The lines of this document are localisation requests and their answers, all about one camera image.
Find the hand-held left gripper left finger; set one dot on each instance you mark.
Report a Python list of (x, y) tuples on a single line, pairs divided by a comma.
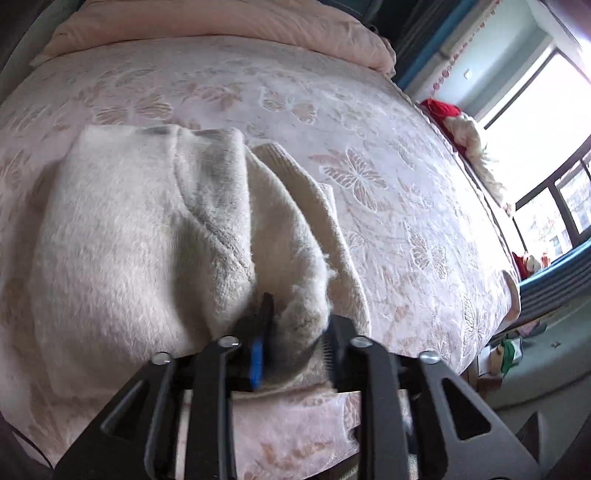
[(255, 364)]

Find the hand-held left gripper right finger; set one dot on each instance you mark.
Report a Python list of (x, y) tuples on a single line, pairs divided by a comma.
[(333, 353)]

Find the cream sweater with black hearts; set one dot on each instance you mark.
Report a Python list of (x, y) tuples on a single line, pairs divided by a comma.
[(129, 240)]

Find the green cloth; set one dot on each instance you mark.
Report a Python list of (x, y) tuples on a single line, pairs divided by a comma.
[(509, 357)]

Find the pink floral bed blanket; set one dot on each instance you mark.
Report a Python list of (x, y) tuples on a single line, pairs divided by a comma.
[(369, 138)]

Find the blue striped window seat mat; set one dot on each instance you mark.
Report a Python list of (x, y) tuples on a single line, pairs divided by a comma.
[(554, 286)]

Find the red and white plush toy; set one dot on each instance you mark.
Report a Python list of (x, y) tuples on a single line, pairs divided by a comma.
[(475, 152)]

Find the red cloth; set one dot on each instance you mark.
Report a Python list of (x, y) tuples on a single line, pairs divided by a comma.
[(441, 110)]

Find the window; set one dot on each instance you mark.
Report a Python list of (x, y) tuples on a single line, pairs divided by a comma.
[(535, 138)]

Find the pink folded quilt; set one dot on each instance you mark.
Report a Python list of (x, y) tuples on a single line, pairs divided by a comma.
[(207, 27)]

